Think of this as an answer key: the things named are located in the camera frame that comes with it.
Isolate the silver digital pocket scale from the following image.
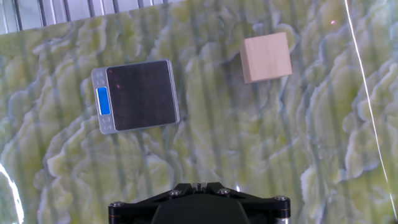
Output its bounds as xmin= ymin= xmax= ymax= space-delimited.
xmin=91 ymin=58 xmax=181 ymax=135

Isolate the wooden cube block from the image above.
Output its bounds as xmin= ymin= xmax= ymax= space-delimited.
xmin=239 ymin=31 xmax=293 ymax=84

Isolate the green marble pattern mat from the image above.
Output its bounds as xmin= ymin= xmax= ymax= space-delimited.
xmin=0 ymin=0 xmax=398 ymax=224

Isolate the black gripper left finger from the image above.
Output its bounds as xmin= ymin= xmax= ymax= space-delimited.
xmin=108 ymin=182 xmax=199 ymax=224

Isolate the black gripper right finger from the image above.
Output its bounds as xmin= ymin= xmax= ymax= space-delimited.
xmin=199 ymin=182 xmax=292 ymax=224

